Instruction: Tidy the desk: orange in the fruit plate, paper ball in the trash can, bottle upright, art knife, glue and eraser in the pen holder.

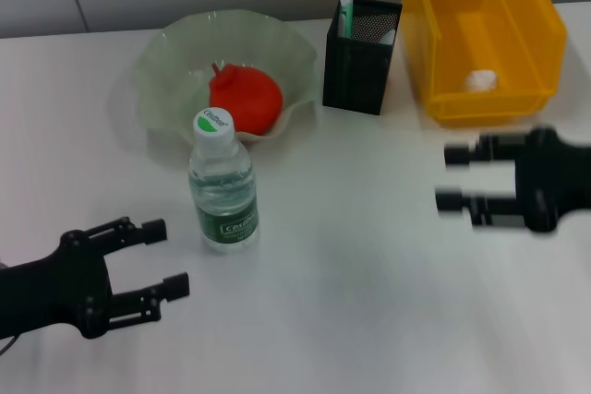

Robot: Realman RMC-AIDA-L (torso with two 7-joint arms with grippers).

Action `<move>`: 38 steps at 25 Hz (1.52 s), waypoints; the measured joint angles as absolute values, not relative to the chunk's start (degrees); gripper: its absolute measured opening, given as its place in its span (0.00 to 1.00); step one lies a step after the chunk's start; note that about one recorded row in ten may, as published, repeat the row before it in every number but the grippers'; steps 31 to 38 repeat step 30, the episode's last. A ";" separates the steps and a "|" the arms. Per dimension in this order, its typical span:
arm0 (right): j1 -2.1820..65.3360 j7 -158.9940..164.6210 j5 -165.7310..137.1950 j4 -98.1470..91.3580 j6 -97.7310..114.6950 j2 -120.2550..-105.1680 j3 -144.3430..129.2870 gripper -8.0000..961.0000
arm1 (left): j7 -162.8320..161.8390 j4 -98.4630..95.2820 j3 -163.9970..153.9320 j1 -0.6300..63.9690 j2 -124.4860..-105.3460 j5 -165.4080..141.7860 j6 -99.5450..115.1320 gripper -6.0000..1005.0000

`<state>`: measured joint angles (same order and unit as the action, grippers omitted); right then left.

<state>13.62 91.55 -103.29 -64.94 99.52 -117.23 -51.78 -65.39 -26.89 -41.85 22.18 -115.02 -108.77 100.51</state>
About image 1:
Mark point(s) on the black mesh pen holder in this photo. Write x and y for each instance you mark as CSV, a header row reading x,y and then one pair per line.
x,y
355,80

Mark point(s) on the mint green utility knife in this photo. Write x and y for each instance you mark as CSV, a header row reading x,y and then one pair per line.
x,y
346,13

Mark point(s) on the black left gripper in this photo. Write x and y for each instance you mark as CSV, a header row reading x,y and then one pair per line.
x,y
51,288

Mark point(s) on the green glass fruit plate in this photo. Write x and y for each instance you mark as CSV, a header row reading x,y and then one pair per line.
x,y
175,66

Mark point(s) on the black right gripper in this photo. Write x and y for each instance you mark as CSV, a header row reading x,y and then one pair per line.
x,y
554,177

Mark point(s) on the yellow plastic bin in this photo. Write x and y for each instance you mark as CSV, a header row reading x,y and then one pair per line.
x,y
485,20

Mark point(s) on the clear green-label water bottle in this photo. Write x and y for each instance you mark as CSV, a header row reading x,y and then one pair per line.
x,y
224,191

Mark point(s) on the white paper ball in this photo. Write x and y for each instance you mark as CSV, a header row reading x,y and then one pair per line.
x,y
481,80

